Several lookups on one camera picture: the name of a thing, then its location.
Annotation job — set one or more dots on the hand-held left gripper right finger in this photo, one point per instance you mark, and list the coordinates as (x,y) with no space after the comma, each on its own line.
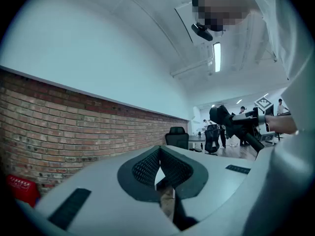
(216,188)

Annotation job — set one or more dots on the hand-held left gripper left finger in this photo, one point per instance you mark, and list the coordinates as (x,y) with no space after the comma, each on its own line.
(103,205)

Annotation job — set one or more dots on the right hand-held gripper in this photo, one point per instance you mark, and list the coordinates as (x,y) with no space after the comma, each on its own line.
(264,103)

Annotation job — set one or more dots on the black folding umbrella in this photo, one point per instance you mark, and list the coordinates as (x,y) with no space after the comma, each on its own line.
(221,117)

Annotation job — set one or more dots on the person's right forearm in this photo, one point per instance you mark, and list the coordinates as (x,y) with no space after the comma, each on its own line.
(283,125)

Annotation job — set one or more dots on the black mesh office chair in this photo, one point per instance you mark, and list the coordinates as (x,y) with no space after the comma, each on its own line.
(212,140)

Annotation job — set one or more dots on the white office desk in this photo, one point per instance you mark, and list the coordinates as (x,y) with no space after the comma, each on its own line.
(197,138)

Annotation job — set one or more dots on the ceiling strip light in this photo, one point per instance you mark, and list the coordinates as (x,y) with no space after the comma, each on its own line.
(217,57)

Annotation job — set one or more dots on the person's white shirt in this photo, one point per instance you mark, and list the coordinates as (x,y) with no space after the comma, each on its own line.
(290,181)

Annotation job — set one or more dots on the red plastic crate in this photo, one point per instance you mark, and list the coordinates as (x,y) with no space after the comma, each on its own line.
(22,188)

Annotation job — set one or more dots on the person's head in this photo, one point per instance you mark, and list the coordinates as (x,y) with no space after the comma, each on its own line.
(221,8)

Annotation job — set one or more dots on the black head camera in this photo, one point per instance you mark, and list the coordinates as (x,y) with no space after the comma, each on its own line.
(202,32)

